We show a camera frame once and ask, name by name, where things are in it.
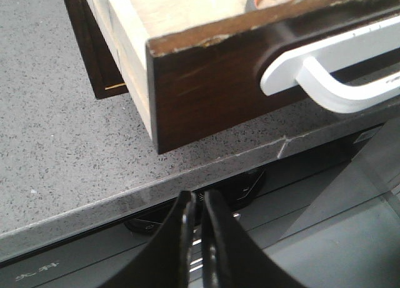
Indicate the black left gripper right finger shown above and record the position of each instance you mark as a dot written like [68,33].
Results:
[230,258]

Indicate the black built-in appliance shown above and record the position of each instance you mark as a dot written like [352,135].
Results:
[266,201]

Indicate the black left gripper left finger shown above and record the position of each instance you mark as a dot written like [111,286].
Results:
[165,260]

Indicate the dark wooden drawer cabinet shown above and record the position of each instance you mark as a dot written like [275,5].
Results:
[103,73]

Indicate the silver appliance door handle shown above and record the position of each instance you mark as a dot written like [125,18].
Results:
[196,255]

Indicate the grey cabinet door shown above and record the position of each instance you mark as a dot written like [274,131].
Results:
[349,235]

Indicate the dark wooden drawer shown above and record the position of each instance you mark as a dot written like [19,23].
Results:
[197,67]

